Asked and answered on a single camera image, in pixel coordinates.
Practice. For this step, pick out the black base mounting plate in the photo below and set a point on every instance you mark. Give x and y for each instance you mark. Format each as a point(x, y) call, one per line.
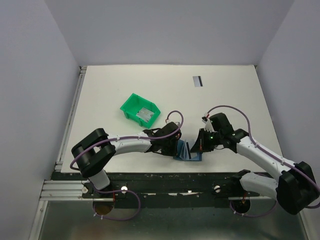
point(168, 190)

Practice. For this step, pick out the left aluminium rail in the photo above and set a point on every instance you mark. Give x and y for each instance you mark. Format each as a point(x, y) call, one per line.
point(55, 190)

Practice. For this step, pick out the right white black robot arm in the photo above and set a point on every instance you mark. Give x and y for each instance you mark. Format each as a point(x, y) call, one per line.
point(292, 185)

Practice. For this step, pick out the blue card holder wallet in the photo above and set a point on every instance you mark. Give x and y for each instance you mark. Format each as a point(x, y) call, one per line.
point(184, 151)

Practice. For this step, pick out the green plastic bin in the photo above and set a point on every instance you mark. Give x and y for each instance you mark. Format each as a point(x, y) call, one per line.
point(133, 104)

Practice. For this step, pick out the silver cards in bin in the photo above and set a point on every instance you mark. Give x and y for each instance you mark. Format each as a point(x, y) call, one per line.
point(145, 114)

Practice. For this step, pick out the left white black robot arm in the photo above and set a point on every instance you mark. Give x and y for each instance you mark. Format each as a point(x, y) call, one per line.
point(93, 153)

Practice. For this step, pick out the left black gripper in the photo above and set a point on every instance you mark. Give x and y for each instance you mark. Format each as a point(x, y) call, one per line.
point(173, 152)

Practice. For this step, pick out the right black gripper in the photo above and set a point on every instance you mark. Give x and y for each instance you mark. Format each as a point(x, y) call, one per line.
point(197, 147)

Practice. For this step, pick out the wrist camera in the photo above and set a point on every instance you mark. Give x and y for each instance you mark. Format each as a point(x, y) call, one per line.
point(208, 127)
point(175, 122)

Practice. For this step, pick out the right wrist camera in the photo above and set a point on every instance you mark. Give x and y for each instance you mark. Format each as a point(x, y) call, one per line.
point(208, 127)

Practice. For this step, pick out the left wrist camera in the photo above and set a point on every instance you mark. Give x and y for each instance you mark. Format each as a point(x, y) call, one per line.
point(175, 122)

